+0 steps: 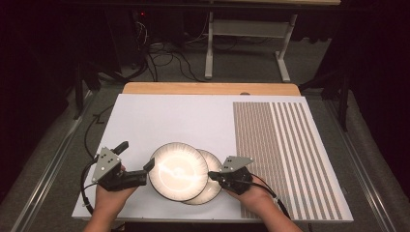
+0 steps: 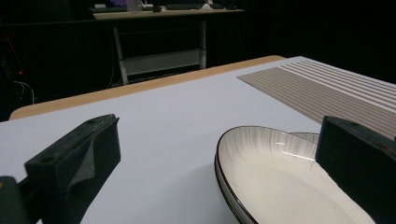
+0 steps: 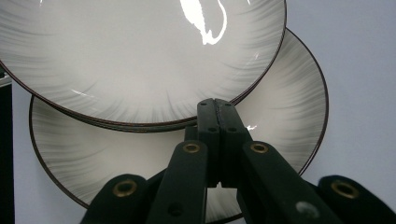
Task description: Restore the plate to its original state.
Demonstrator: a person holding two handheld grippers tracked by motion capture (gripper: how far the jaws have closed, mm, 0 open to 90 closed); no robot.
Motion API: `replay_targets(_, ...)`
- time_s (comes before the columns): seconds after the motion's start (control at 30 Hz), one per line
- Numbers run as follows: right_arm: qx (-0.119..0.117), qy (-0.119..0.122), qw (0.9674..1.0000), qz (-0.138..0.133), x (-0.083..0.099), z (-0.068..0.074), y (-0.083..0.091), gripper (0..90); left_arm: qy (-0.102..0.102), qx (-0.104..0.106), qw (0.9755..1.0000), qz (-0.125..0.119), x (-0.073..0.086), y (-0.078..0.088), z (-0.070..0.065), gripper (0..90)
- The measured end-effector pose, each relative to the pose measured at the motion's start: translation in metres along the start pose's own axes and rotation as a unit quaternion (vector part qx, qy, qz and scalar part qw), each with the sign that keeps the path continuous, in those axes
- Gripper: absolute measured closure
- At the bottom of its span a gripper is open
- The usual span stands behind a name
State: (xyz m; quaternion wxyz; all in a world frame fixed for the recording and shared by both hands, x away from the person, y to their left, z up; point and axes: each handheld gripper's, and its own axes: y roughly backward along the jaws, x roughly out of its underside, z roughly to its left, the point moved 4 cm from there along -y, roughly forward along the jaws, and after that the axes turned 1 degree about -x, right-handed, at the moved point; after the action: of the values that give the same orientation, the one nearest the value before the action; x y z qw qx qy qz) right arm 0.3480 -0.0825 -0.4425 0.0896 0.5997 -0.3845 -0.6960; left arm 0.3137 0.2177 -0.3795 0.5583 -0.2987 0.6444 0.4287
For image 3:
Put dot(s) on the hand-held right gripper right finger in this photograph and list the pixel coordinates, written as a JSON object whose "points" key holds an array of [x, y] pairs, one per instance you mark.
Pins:
{"points": [[267, 180]]}

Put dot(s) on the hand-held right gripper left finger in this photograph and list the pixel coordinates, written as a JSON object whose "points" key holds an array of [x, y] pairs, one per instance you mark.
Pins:
{"points": [[186, 174]]}

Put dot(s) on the white plate with dark rim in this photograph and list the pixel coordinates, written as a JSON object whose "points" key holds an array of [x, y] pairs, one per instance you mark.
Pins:
{"points": [[280, 105], [130, 62]]}

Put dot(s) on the white table sheet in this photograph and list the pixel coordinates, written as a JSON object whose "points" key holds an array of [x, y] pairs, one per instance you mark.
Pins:
{"points": [[361, 93]]}

